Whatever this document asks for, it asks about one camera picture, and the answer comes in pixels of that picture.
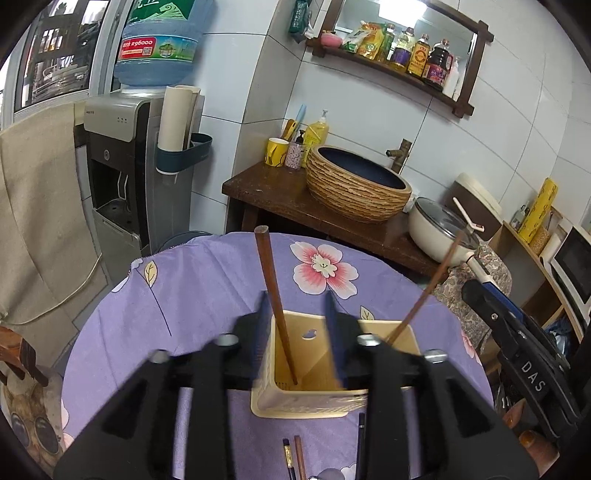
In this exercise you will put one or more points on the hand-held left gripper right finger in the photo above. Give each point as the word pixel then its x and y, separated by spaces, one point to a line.
pixel 336 337

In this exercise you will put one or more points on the purple floral tablecloth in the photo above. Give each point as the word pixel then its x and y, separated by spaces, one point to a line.
pixel 194 300

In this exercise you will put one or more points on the dark wooden washstand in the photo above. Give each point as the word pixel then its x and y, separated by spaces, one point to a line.
pixel 272 189

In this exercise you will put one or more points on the wooden framed mirror shelf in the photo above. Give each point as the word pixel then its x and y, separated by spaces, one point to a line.
pixel 466 104

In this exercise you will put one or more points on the teal plastic holder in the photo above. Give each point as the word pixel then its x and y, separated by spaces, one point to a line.
pixel 189 154

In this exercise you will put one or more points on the cream pan with glass lid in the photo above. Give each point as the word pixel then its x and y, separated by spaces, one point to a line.
pixel 427 230

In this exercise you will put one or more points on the window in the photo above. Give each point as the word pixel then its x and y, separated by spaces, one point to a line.
pixel 55 50

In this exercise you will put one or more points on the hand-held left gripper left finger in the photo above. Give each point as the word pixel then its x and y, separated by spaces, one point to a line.
pixel 266 323

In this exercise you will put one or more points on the dog printed cushion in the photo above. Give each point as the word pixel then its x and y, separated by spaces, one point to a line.
pixel 27 424

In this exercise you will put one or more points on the blue water bottle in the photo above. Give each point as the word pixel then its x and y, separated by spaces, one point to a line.
pixel 157 46

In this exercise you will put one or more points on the person's right hand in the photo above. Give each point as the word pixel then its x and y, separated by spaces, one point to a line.
pixel 533 445

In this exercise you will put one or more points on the blue toothbrush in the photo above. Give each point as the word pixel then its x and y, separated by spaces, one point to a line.
pixel 299 117

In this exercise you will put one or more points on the brown ribbed sink basin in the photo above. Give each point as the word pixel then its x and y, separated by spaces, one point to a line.
pixel 346 194

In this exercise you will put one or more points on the paisley cloth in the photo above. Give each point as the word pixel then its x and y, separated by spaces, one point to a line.
pixel 494 272

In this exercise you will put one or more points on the yellow soap pump bottle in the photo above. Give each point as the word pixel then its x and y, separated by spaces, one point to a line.
pixel 317 134

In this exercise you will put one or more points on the green packet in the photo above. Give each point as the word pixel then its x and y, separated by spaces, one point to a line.
pixel 298 16

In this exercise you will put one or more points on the beige hanging cloth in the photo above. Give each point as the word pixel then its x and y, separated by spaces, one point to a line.
pixel 37 207

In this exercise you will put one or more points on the small clear bottle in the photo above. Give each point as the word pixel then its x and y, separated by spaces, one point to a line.
pixel 518 217

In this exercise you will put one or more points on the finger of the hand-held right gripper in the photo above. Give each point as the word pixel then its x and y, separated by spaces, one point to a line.
pixel 501 307

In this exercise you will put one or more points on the beige plastic utensil holder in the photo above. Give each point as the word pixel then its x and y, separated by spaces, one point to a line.
pixel 314 401

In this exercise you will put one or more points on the yellow box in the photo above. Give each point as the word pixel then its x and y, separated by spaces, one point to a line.
pixel 538 210

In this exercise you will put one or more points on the cream and brown rice cooker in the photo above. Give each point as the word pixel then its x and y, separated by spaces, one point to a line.
pixel 485 203

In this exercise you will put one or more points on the row of condiment bottles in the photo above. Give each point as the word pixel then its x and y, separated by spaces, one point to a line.
pixel 418 57

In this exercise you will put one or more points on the grey water dispenser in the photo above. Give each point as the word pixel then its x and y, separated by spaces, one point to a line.
pixel 115 152

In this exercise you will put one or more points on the black chopstick with gold band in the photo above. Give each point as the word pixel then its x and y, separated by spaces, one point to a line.
pixel 288 461
pixel 360 438

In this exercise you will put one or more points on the wooden shelf unit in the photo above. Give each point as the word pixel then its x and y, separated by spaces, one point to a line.
pixel 508 240

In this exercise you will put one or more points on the yellow cup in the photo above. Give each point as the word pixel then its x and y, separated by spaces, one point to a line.
pixel 275 154

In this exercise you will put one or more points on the brown wooden chopstick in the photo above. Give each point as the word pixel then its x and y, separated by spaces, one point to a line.
pixel 434 279
pixel 270 286
pixel 300 457

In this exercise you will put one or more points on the grey round bin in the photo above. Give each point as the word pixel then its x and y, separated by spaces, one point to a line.
pixel 178 240

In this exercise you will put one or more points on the rolled beige paper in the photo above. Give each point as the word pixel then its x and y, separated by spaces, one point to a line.
pixel 173 120
pixel 194 115

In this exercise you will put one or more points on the white rice paddle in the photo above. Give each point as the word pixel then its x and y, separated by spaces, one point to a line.
pixel 466 217

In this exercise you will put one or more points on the white microwave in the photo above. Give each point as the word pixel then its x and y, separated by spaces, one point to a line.
pixel 575 263

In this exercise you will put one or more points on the wooden chair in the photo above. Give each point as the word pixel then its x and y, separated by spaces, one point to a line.
pixel 23 355

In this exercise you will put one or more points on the bronze faucet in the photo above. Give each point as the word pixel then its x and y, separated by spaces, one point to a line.
pixel 400 154

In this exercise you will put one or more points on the pink bowl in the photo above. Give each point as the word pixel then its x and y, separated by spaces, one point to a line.
pixel 331 40

